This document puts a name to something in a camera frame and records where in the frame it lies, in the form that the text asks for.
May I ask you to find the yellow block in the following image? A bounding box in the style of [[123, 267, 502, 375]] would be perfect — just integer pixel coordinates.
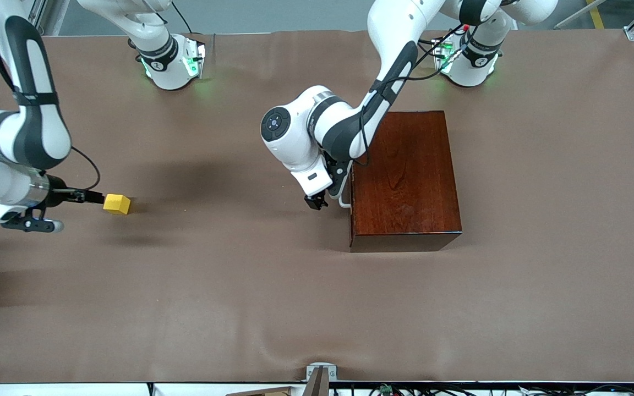
[[102, 194, 132, 216]]

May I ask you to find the light wood drawer white handle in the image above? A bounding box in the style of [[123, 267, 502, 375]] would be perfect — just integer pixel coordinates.
[[338, 162, 355, 248]]

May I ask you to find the dark brown wooden cabinet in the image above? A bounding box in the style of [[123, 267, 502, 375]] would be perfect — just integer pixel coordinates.
[[348, 111, 463, 253]]

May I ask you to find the brown table cloth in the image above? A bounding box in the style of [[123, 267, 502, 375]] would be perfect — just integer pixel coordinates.
[[0, 29, 634, 384]]

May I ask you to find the grey metal table clamp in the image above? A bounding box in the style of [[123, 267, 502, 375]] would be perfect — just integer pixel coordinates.
[[306, 363, 337, 382]]

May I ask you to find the grey camera post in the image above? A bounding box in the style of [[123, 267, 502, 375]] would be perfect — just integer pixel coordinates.
[[303, 367, 330, 396]]

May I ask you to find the black right arm base cable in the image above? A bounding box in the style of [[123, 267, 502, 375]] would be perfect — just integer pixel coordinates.
[[173, 0, 200, 35]]

